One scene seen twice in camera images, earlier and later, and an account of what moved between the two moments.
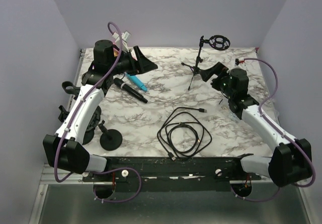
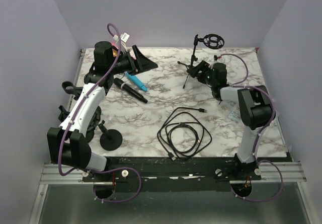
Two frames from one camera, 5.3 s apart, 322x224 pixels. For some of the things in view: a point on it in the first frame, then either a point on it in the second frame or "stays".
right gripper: x=219 y=69 → x=203 y=66
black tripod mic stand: x=218 y=42 → x=185 y=80
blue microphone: x=136 y=80 stays
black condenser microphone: x=122 y=84 stays
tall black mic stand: x=74 y=91 stays
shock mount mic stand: x=110 y=139 stays
